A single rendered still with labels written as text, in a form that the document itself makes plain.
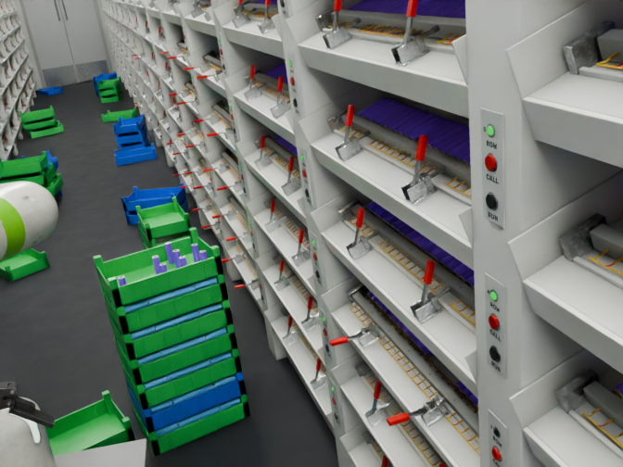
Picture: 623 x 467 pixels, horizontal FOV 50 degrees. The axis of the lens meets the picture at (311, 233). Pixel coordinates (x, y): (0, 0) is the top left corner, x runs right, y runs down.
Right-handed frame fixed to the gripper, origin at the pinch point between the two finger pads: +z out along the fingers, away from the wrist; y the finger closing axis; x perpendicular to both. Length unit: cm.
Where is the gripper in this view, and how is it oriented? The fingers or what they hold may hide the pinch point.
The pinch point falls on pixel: (24, 456)
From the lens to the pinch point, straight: 120.0
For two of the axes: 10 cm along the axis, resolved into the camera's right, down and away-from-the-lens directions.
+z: 7.8, 4.6, 4.1
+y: 5.1, -8.6, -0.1
